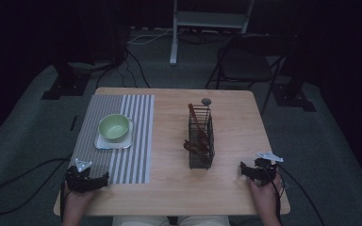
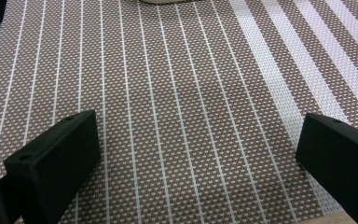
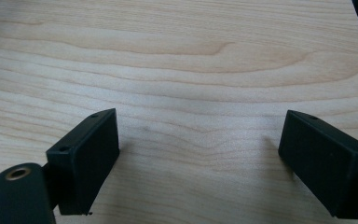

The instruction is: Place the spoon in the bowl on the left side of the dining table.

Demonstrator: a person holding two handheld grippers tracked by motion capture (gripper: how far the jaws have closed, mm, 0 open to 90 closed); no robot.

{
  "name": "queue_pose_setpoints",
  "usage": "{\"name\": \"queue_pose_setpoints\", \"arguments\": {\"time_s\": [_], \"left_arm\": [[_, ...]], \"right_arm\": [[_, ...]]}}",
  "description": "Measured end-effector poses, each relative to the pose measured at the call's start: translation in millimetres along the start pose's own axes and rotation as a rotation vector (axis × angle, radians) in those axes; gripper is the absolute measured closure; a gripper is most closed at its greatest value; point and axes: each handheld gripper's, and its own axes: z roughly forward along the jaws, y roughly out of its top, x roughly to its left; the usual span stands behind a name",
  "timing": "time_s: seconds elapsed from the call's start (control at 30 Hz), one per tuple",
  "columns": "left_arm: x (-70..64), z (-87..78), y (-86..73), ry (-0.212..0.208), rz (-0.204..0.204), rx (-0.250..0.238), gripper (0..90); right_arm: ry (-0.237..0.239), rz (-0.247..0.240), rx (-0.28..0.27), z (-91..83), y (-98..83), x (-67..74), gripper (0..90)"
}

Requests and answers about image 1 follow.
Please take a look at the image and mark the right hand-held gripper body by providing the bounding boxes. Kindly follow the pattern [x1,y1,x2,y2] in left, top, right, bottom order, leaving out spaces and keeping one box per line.
[254,151,285,186]

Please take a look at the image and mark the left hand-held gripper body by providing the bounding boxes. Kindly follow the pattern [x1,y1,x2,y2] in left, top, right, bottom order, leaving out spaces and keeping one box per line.
[64,157,93,193]

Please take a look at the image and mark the white square plate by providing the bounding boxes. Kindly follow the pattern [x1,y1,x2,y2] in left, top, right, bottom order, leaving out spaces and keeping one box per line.
[93,117,135,151]

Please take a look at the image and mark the grey white striped placemat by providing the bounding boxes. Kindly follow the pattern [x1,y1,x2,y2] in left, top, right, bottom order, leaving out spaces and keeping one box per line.
[69,93,156,186]

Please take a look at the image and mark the green bowl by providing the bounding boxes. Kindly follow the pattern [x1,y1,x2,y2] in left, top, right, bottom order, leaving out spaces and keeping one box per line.
[97,113,131,143]

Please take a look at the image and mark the brown wooden spoon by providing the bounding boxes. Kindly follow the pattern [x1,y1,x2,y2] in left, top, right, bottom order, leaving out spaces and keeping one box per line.
[183,139,209,156]

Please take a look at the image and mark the brown wooden chopsticks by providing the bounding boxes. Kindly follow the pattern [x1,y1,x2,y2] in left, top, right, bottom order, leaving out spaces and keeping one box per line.
[187,103,211,153]

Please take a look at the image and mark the grey metal spoon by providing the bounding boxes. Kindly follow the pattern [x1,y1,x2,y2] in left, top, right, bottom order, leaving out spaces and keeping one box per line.
[201,97,213,126]

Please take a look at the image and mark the black stand base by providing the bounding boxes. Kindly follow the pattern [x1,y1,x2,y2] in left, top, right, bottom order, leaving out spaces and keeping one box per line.
[271,74,317,113]
[41,60,92,101]

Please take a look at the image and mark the person's legs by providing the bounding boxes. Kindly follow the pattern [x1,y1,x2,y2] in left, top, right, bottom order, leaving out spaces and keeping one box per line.
[111,215,231,226]

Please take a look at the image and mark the black folding chair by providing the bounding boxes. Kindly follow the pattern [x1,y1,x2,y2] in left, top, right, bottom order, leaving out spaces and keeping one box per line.
[205,32,297,116]

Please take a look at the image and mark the white metal stand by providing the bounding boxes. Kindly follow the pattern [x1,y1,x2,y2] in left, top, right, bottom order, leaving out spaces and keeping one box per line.
[169,0,256,66]

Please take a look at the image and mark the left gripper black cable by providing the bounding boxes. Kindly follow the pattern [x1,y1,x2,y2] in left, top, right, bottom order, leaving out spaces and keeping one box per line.
[0,153,74,217]

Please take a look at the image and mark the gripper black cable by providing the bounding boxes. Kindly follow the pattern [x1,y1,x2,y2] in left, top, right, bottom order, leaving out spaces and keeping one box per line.
[0,153,74,217]
[262,159,327,226]

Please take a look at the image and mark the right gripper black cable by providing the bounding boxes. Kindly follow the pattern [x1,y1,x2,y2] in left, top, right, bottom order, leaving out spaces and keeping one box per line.
[262,159,327,226]

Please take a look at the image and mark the black wire cutlery basket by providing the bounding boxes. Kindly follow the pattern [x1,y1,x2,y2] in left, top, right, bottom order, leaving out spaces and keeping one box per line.
[187,105,217,170]

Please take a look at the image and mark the black floor cables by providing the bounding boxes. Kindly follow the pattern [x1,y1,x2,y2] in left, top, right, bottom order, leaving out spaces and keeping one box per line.
[95,49,152,89]

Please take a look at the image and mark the white floor cable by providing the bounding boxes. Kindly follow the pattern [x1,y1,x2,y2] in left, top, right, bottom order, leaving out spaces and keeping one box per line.
[126,27,174,46]

